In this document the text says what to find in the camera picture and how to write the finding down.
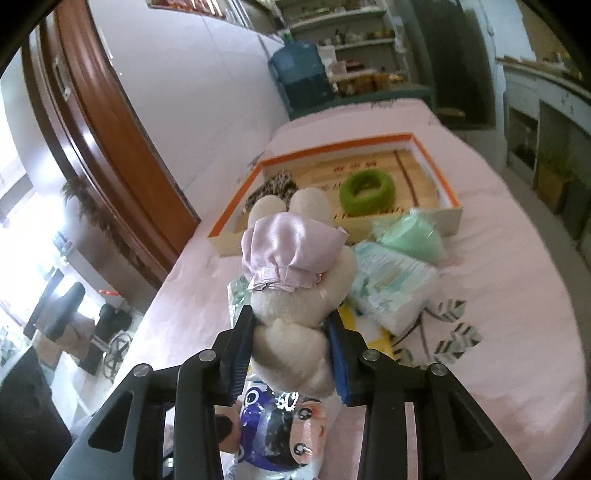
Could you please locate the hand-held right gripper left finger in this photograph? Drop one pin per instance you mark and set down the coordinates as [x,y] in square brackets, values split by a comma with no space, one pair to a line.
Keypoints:
[238,364]

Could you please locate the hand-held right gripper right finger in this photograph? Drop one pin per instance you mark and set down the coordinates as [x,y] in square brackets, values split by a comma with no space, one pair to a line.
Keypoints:
[340,364]

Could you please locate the beige plush rabbit pink cap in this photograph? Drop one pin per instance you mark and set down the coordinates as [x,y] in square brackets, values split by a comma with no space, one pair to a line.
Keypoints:
[286,350]

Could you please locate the green floral tissue pack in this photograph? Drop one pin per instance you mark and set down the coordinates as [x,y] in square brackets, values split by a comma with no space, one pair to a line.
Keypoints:
[392,281]

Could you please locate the cardboard box orange rim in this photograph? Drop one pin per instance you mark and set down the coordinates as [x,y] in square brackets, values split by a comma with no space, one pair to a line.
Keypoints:
[415,164]

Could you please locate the yellow packet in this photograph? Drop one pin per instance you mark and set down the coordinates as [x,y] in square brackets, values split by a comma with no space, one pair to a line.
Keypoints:
[369,334]

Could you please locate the green printed packet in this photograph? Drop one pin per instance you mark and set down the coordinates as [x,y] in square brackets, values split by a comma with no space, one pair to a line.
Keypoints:
[236,295]

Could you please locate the cartoon printed blue packet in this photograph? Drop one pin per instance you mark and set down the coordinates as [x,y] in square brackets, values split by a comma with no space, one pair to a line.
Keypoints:
[277,434]

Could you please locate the mint green face mask packet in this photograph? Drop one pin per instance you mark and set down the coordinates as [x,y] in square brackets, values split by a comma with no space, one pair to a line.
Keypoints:
[411,235]

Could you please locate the pink floral bed sheet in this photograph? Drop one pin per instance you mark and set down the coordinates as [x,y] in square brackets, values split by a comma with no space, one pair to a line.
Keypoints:
[498,300]

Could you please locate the leopard print scrunchie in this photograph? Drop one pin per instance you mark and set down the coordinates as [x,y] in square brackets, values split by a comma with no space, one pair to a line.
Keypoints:
[272,184]

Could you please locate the black office chair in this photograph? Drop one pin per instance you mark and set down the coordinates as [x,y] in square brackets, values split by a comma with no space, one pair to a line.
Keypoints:
[60,309]

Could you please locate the dried plant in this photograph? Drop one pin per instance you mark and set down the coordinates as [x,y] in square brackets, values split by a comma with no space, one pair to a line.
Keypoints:
[90,207]

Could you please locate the round stool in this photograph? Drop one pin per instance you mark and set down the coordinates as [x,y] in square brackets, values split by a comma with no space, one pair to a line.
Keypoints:
[450,113]

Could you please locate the blue water jug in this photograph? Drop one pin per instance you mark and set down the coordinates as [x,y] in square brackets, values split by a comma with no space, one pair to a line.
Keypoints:
[300,69]

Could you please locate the green storage shelf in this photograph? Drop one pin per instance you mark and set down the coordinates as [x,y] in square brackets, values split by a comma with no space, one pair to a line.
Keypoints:
[360,41]

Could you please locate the dark tall cabinet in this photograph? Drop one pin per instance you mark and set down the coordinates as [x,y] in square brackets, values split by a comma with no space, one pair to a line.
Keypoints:
[452,60]

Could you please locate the white cabinet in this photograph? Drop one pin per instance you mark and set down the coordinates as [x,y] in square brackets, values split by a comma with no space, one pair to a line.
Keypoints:
[554,120]

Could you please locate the brown wooden door frame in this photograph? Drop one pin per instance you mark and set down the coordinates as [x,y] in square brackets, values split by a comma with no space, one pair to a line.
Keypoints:
[120,152]

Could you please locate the green wooden bed frame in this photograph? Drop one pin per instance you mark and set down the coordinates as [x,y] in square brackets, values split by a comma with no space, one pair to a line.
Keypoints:
[369,94]

